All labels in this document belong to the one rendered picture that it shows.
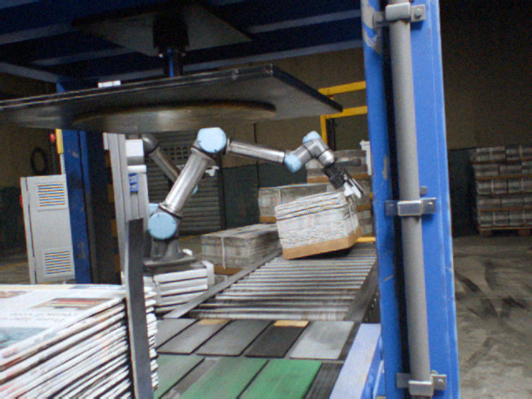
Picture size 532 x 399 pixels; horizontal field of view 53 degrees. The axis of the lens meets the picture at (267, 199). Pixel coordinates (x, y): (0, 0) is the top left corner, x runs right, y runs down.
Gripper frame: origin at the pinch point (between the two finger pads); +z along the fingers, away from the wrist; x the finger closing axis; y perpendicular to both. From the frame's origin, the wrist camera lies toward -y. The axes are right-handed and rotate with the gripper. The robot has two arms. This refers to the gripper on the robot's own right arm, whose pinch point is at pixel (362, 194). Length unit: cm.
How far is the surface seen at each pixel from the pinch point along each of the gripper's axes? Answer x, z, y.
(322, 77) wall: -749, -229, 41
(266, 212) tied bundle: -105, -32, 75
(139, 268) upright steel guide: 183, -5, -6
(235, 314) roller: 99, 6, 32
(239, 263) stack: -42, -13, 85
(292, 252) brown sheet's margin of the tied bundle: 19.1, 1.2, 35.3
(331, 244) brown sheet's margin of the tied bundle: 19.0, 8.7, 19.9
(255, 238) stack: -47, -18, 70
